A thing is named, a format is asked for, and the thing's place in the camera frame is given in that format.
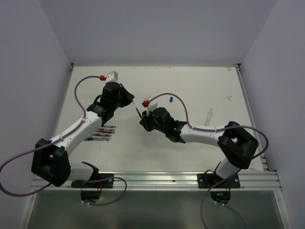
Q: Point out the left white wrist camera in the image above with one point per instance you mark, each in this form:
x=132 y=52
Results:
x=112 y=77

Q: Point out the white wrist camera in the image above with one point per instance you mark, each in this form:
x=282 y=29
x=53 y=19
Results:
x=149 y=104
x=112 y=77

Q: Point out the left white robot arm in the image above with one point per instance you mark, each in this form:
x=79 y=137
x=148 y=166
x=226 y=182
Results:
x=51 y=157

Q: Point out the aluminium rail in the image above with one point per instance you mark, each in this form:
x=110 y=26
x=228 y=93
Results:
x=187 y=181
x=264 y=143

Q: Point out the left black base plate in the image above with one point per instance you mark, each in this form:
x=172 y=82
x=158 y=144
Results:
x=106 y=183

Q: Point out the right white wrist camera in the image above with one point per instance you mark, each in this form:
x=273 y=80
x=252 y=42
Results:
x=149 y=104

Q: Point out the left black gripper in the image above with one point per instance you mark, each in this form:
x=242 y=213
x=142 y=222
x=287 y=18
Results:
x=128 y=97

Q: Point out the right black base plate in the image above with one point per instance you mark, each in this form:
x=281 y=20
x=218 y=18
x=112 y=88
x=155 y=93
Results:
x=207 y=180

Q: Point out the aluminium right side rail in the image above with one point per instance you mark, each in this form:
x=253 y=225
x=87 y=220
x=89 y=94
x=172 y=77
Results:
x=264 y=143

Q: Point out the red capped pen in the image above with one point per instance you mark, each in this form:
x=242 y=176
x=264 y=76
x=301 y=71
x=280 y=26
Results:
x=106 y=129

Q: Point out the aluminium front rail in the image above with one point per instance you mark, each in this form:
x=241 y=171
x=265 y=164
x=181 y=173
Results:
x=187 y=181

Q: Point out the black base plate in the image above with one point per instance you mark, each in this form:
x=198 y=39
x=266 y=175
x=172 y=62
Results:
x=207 y=180
x=106 y=183

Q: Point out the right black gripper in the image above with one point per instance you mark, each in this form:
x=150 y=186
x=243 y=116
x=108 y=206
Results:
x=145 y=121

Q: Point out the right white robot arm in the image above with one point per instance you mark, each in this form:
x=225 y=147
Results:
x=237 y=145

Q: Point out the light blue capped pen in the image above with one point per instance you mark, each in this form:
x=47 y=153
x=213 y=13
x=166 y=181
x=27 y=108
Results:
x=108 y=126

